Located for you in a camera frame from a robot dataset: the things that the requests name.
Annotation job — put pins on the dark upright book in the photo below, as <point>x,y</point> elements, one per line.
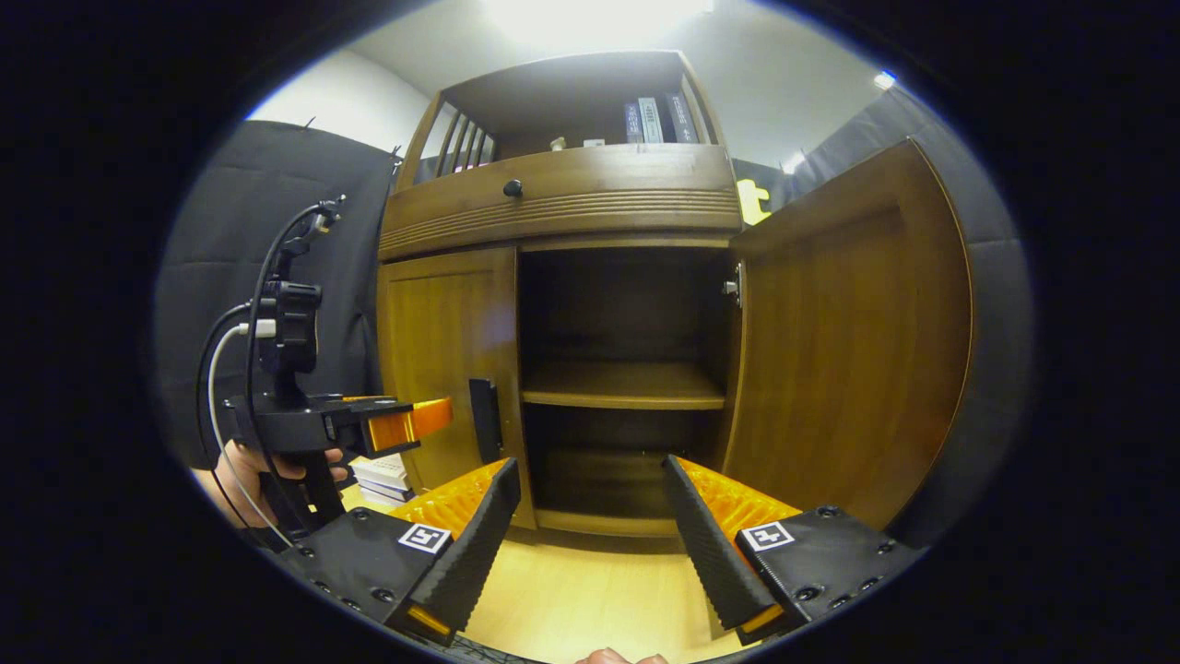
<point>632,123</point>
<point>680,118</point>

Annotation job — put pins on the small ceiling light panel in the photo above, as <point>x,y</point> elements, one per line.
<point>885,80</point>

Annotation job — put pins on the grey upright book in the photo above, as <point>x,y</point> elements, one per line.
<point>651,121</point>

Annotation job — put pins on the wooden cabinet door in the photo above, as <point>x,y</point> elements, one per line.
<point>848,350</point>
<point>442,332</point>

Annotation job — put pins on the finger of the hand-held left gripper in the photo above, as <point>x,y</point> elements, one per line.
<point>410,424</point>

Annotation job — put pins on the round black drawer knob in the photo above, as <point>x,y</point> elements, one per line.
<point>513,188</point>

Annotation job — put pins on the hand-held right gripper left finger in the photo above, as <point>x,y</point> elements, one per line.
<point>470,553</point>

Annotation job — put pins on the black backdrop cloth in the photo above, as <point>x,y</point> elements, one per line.
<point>221,203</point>

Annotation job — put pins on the metal door hinge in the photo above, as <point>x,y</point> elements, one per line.
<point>734,286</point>

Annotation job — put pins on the wooden cabinet inner shelf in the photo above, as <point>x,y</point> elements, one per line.
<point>622,385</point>

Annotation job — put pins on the white flat book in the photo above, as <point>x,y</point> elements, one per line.
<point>385,484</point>
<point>380,468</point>
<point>389,497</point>

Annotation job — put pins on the wooden double-door shoe cabinet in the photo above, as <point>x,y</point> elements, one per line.
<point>572,212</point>

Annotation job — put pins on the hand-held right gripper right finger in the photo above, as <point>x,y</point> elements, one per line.
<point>710,553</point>

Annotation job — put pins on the wooden cabinet drawer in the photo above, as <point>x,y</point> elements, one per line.
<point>590,198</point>

